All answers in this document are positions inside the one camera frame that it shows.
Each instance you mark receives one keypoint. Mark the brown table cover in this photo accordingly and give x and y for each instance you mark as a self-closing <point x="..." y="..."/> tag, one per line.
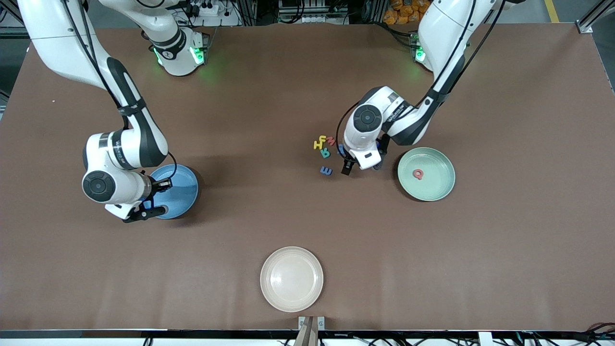
<point x="307" y="226"/>

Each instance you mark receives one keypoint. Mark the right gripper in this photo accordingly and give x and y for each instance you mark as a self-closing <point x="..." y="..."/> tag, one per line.
<point x="155" y="185"/>

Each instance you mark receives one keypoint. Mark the long white socket bar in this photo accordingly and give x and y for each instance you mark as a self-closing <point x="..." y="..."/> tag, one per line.
<point x="312" y="19"/>

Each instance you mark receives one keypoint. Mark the red foam letter Q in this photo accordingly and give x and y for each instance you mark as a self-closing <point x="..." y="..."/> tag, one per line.
<point x="414" y="174"/>

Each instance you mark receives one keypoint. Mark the blue plate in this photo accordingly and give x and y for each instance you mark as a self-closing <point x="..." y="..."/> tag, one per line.
<point x="182" y="192"/>

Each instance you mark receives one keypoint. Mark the angular blue foam letter M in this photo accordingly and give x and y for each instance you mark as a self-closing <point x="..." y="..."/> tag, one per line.
<point x="340" y="150"/>

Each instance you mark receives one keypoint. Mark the yellow foam letter H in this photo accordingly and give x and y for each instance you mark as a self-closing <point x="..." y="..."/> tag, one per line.
<point x="317" y="144"/>

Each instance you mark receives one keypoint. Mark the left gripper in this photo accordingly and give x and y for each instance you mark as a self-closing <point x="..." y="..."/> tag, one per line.
<point x="347" y="166"/>

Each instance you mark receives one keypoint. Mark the beige plate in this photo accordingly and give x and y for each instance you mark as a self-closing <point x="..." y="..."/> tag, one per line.
<point x="291" y="278"/>

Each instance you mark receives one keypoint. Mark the rounded blue foam letter m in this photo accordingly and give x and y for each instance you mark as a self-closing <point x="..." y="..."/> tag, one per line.
<point x="326" y="170"/>

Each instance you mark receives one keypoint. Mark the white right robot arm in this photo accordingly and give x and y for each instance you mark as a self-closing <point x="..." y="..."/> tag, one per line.
<point x="57" y="43"/>

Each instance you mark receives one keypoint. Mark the small metal bracket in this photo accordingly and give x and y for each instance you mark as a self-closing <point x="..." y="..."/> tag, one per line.
<point x="301" y="321"/>

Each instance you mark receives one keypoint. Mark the white power strip with plugs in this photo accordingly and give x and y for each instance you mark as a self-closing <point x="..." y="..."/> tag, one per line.
<point x="209" y="8"/>

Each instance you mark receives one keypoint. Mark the aluminium frame post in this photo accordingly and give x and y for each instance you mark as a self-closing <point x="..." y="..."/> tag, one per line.
<point x="588" y="24"/>
<point x="12" y="32"/>

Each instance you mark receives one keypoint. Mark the teal foam letter R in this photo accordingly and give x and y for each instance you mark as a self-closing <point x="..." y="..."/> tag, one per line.
<point x="325" y="154"/>

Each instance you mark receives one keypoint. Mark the green plate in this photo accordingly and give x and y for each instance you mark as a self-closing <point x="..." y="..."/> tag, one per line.
<point x="435" y="185"/>

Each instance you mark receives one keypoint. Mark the pile of orange packets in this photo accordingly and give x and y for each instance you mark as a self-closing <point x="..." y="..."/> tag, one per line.
<point x="399" y="14"/>

